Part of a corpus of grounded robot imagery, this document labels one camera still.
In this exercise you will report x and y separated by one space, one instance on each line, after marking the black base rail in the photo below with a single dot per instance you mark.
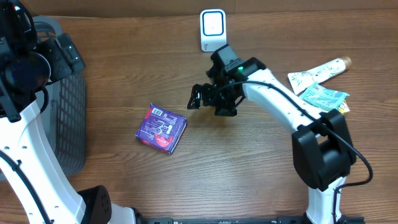
278 220

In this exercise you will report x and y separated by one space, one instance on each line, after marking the teal wet wipes packet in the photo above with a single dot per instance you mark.
322 97

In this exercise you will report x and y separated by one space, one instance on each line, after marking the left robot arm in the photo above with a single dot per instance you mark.
27 159

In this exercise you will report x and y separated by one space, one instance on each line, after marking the yellow green sachet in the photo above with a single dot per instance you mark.
343 107

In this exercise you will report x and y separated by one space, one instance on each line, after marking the purple sanitary pad pack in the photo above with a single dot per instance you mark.
161 129

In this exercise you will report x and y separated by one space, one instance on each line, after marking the white barcode scanner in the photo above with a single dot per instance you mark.
212 29

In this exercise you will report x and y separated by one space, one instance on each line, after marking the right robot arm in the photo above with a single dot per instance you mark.
321 143

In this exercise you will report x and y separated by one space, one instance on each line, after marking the grey plastic mesh basket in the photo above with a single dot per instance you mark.
65 124

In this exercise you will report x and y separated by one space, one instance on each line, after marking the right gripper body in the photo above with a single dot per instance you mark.
224 98

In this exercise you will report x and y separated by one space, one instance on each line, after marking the white tube with gold cap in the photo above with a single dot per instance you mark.
300 81

